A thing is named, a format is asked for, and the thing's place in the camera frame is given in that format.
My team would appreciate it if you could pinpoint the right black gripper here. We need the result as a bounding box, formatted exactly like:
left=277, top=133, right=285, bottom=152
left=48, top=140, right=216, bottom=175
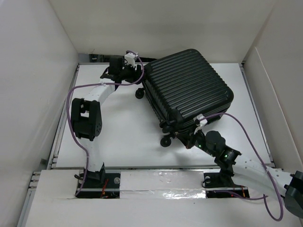
left=175, top=125, right=216, bottom=157

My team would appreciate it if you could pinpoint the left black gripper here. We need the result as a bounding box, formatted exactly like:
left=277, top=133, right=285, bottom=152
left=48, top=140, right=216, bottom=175
left=119, top=61, right=144, bottom=85

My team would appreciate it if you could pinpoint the black hard-shell suitcase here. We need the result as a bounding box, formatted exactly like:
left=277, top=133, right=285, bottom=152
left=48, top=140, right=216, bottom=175
left=135, top=49, right=234, bottom=147

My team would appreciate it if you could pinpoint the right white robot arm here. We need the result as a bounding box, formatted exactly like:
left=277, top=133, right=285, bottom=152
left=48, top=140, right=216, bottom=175
left=179, top=130, right=303, bottom=218

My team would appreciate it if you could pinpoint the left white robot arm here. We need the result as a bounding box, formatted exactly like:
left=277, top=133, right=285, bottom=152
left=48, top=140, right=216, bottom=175
left=67, top=51, right=144, bottom=188

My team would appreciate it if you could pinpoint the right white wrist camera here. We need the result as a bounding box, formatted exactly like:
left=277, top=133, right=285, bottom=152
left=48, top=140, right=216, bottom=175
left=193, top=114, right=208, bottom=134

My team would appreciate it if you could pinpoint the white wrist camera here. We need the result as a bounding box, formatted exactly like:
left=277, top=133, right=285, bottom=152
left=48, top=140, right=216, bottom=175
left=193, top=114, right=208, bottom=134
left=124, top=51, right=139, bottom=67

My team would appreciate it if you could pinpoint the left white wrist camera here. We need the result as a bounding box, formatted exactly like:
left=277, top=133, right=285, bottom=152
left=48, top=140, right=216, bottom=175
left=124, top=51, right=139, bottom=67

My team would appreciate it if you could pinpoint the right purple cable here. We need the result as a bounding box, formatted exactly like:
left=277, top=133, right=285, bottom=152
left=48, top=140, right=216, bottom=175
left=201, top=112, right=285, bottom=222

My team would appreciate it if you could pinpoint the purple cable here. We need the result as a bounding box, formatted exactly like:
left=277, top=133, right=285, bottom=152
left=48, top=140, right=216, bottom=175
left=67, top=49, right=145, bottom=197
left=201, top=112, right=285, bottom=222

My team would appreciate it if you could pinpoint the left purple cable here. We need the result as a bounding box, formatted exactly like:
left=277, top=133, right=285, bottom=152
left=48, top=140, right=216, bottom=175
left=67, top=49, right=145, bottom=197

